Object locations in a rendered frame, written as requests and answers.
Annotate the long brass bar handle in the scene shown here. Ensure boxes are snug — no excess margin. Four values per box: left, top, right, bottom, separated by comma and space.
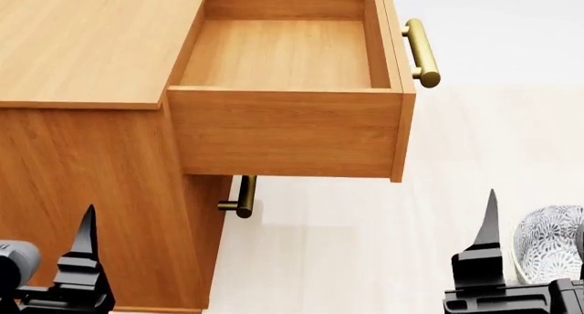
401, 18, 442, 89

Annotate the open wooden drawer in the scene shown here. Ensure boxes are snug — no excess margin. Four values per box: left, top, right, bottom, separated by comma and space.
165, 0, 417, 183

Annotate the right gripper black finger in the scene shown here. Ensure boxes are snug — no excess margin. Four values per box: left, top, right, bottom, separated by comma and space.
451, 188, 506, 289
575, 222, 584, 281

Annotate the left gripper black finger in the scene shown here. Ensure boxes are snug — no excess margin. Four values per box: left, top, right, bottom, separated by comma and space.
56, 204, 103, 290

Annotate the grey cylindrical camera housing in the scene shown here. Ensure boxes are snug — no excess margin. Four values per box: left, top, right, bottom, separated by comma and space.
0, 239, 43, 289

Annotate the closed wooden drawer front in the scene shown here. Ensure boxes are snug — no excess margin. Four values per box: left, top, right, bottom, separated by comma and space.
182, 174, 235, 310

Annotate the wooden cabinet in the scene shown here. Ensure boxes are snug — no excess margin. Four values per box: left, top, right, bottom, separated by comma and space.
0, 0, 235, 314

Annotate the grey floral patterned bowl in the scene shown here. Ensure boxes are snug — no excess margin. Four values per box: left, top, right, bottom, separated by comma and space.
509, 204, 584, 286

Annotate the short brass bar handle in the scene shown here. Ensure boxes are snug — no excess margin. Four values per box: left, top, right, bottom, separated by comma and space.
217, 174, 258, 220

